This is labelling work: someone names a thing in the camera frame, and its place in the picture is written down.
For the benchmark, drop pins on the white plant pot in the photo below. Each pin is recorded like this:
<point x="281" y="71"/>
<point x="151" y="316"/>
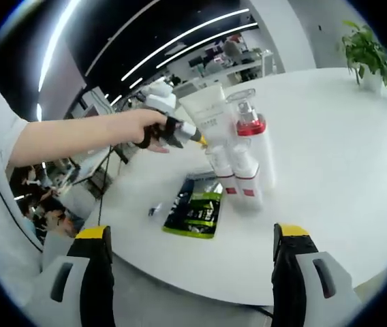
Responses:
<point x="371" y="81"/>

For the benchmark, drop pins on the small red-label skincare bottle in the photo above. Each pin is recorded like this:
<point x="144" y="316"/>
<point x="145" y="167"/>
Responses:
<point x="248" y="184"/>
<point x="222" y="170"/>

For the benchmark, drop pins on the white skincare cream tube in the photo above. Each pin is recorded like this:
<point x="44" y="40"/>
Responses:
<point x="207" y="109"/>

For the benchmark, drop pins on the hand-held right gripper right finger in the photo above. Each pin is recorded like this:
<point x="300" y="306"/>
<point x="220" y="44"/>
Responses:
<point x="289" y="272"/>

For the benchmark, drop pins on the green and black sachet packet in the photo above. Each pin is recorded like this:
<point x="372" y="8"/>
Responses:
<point x="193" y="211"/>

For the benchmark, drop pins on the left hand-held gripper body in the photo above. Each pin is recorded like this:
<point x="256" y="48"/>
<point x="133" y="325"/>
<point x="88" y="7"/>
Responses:
<point x="161" y="97"/>

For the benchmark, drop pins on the green potted plant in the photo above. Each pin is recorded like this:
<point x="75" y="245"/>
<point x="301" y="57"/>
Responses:
<point x="369" y="47"/>

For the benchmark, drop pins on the red-collared white skincare bottle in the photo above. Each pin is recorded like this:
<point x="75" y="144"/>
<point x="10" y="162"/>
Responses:
<point x="263" y="153"/>

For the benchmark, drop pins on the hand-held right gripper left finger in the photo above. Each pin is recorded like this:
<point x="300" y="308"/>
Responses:
<point x="98" y="272"/>

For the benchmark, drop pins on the ceiling light strip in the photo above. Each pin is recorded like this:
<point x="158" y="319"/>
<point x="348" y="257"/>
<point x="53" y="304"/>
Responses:
<point x="210" y="42"/>
<point x="55" y="41"/>
<point x="186" y="41"/>

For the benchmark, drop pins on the person's left hand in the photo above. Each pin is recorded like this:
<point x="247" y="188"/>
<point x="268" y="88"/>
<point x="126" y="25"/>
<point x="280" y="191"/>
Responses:
<point x="146" y="124"/>

